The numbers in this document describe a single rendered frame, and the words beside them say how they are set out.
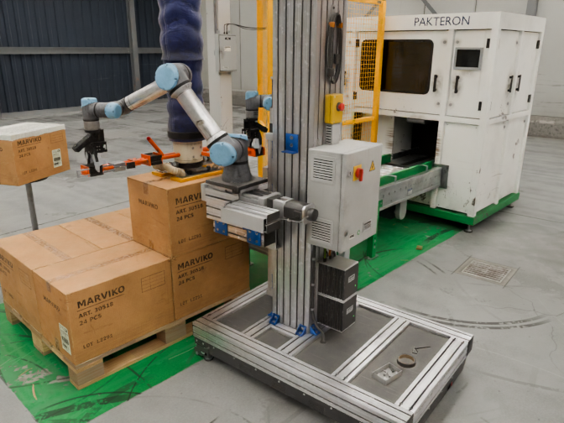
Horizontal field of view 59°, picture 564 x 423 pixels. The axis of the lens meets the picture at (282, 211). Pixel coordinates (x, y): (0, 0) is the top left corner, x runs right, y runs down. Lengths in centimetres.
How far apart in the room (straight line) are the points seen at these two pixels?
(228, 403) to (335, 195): 116
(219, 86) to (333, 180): 231
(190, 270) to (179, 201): 44
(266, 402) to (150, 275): 91
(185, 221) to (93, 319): 70
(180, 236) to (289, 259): 65
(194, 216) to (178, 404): 100
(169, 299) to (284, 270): 71
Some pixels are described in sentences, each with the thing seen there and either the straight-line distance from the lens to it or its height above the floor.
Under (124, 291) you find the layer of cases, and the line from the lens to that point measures 276.
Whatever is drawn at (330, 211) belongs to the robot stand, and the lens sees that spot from 229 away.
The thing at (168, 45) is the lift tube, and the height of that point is 167.
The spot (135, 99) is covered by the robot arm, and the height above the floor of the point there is 142.
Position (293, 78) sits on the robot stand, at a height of 153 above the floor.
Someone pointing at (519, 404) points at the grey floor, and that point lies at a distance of 288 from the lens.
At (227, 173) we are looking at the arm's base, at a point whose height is 108.
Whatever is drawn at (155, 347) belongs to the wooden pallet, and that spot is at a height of 2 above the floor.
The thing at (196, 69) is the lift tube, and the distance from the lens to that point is 289.
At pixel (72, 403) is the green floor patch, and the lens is 281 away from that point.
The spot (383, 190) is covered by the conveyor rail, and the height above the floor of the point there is 58.
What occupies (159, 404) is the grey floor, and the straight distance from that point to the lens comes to 268.
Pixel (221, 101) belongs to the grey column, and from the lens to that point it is 437.
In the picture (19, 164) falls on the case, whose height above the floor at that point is 78.
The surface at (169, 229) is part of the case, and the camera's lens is 278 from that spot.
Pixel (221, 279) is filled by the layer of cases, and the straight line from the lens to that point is 315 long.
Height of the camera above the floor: 167
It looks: 18 degrees down
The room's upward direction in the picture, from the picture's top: straight up
